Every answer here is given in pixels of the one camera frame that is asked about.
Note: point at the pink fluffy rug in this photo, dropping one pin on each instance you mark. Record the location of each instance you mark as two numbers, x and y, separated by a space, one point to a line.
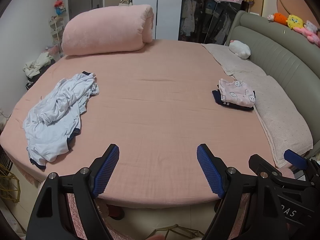
130 232

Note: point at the light blue shirt navy trim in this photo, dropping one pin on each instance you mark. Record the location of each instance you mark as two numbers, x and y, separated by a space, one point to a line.
52 140

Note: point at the beige cabinet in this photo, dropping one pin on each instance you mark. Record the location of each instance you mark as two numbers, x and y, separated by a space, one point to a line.
115 1

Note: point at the beige pillow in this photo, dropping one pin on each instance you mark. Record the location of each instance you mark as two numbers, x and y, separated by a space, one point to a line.
232 62

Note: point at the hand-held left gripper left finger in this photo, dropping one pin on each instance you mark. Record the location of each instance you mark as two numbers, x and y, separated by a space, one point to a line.
107 170

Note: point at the white plush toy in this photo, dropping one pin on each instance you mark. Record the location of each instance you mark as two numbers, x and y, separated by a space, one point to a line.
240 49

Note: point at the pink white cat plush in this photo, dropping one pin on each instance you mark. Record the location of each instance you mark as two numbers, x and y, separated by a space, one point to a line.
311 26

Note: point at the yellow plush toy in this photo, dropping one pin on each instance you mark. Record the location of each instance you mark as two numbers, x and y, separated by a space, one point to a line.
295 21

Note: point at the dark red object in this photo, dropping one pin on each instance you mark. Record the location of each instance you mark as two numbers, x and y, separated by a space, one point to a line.
116 211

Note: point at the grey padded headboard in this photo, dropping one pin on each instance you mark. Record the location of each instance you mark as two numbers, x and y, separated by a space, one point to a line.
282 52

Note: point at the white wardrobe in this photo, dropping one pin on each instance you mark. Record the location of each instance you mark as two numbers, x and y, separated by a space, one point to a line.
167 7

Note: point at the cream knitted blanket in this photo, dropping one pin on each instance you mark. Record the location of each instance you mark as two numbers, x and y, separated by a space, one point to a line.
277 115

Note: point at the pile of white clothes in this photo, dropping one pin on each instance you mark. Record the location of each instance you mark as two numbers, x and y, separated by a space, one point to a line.
37 63

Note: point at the white patterned garment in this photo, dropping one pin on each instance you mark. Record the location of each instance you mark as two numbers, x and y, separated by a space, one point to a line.
72 92

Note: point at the folded pink printed garment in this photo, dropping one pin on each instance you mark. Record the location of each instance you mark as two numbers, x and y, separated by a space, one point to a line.
237 92

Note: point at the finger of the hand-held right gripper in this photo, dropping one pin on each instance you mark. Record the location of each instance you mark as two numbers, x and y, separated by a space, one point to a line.
295 158
260 162

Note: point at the red and blue toy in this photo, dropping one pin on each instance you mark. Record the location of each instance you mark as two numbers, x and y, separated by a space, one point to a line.
59 7

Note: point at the pink plush toy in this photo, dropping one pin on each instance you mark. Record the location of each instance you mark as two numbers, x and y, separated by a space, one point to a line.
312 37

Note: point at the orange carrot plush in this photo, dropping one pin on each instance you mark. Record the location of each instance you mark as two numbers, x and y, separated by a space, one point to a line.
280 18

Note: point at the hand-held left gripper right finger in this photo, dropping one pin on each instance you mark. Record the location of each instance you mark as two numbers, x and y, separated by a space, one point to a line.
210 170

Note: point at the bed with pink sheet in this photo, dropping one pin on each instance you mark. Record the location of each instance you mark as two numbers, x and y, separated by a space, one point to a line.
162 105

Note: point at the white shelf rack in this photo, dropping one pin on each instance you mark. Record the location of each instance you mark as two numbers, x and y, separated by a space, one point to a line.
56 35

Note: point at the glass door cabinet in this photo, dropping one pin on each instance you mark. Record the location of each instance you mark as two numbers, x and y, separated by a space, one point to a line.
200 12

